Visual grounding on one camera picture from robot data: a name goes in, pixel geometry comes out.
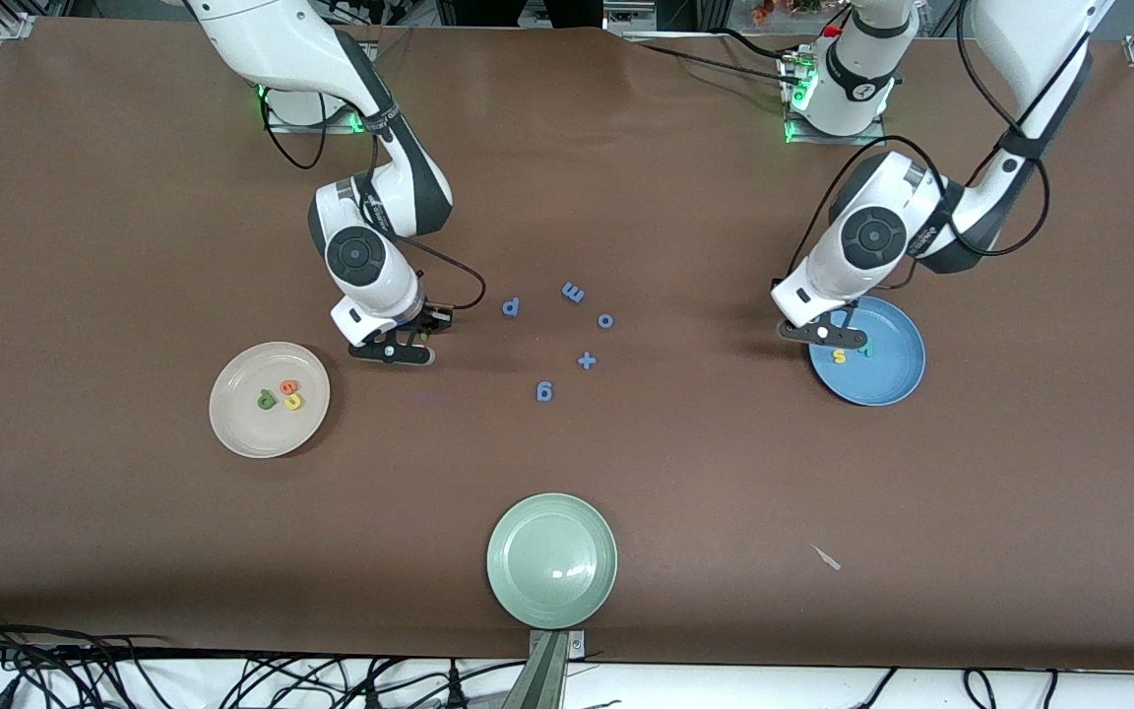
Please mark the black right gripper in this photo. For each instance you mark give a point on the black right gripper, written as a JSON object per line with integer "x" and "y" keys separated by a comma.
{"x": 424, "y": 320}

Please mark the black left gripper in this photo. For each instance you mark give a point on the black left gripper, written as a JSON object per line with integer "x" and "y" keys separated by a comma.
{"x": 845, "y": 317}

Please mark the green foam letter p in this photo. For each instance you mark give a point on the green foam letter p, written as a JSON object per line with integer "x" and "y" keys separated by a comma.
{"x": 264, "y": 401}

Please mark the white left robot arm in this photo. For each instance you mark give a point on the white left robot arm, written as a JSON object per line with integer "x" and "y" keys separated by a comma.
{"x": 1030, "y": 39}

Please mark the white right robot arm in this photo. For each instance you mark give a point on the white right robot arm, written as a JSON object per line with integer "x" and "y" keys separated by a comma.
{"x": 272, "y": 39}

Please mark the blue plate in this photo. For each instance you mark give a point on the blue plate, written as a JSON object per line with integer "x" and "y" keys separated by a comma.
{"x": 887, "y": 379}

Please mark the blue foam letter p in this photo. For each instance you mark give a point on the blue foam letter p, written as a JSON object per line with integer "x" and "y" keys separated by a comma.
{"x": 508, "y": 307}

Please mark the blue foam letter m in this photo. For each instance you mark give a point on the blue foam letter m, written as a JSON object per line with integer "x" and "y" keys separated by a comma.
{"x": 573, "y": 292}

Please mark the beige brown plate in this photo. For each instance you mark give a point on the beige brown plate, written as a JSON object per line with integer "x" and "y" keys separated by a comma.
{"x": 252, "y": 433}

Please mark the small white paper scrap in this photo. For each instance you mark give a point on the small white paper scrap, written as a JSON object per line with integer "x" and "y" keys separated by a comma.
{"x": 828, "y": 559}

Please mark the brown table cover sheet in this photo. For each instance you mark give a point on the brown table cover sheet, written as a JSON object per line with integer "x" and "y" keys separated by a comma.
{"x": 626, "y": 197}

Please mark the pale green plate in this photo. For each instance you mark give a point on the pale green plate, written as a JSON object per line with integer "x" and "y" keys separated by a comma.
{"x": 552, "y": 561}

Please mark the small orange item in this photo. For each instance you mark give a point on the small orange item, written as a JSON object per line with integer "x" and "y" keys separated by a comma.
{"x": 764, "y": 10}

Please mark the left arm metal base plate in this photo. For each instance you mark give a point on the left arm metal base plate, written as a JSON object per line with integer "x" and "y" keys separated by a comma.
{"x": 872, "y": 140}

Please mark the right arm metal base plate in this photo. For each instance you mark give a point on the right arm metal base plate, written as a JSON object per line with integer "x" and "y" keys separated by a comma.
{"x": 277, "y": 123}

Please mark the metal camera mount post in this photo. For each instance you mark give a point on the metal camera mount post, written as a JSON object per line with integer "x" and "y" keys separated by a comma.
{"x": 549, "y": 670}

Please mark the aluminium frame crossbar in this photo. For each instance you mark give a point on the aluminium frame crossbar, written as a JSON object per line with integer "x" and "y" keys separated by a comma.
{"x": 631, "y": 18}

